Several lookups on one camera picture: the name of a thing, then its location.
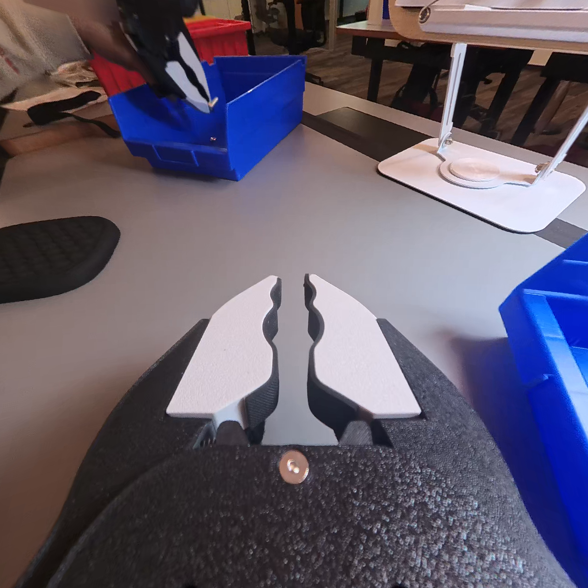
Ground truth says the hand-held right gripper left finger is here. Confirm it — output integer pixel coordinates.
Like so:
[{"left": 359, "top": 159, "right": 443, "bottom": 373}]
[{"left": 166, "top": 274, "right": 282, "bottom": 431}]

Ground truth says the black strap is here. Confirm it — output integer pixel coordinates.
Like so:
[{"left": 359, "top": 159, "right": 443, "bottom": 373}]
[{"left": 28, "top": 90, "right": 122, "bottom": 138}]

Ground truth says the black office chair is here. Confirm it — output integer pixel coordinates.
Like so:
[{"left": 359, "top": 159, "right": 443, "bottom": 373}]
[{"left": 267, "top": 0, "right": 330, "bottom": 56}]

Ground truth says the light wooden board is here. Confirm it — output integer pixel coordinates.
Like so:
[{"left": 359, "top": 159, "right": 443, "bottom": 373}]
[{"left": 0, "top": 78, "right": 122, "bottom": 157}]

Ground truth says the white crumpled plastic bag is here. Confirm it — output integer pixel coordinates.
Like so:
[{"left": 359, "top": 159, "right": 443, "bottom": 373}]
[{"left": 0, "top": 14, "right": 92, "bottom": 88}]

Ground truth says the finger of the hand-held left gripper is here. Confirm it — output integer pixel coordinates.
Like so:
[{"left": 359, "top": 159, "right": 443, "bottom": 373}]
[
  {"left": 182, "top": 26, "right": 219, "bottom": 104},
  {"left": 164, "top": 39, "right": 214, "bottom": 115}
]

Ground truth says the red plastic bin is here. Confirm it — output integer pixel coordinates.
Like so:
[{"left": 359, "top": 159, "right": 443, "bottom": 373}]
[{"left": 92, "top": 19, "right": 253, "bottom": 97}]

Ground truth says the blue plastic bin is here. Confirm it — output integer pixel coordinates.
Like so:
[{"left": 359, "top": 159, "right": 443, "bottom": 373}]
[
  {"left": 109, "top": 55, "right": 307, "bottom": 182},
  {"left": 499, "top": 235, "right": 588, "bottom": 570}
]

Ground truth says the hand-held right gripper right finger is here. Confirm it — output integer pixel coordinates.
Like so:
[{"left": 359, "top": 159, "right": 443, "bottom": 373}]
[{"left": 305, "top": 273, "right": 423, "bottom": 428}]

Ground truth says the person's left hand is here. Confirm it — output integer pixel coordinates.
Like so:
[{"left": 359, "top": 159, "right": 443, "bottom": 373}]
[{"left": 76, "top": 17, "right": 138, "bottom": 79}]

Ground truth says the wooden office desk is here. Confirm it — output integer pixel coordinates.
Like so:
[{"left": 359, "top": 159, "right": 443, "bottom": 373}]
[{"left": 336, "top": 19, "right": 588, "bottom": 115}]

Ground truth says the black wrist rest pad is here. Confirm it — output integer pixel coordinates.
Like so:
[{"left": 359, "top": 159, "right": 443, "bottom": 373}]
[{"left": 0, "top": 216, "right": 121, "bottom": 304}]

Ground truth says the white document stand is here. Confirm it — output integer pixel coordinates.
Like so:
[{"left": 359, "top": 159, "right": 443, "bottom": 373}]
[{"left": 377, "top": 0, "right": 588, "bottom": 233}]

